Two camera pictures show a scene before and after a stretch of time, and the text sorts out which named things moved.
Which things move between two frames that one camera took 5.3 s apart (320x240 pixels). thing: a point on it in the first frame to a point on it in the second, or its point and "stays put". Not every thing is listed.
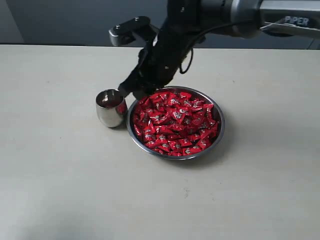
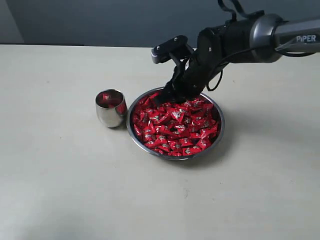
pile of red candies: x=174 y=123 stays put
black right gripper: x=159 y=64 to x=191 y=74
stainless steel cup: x=111 y=107 stays put
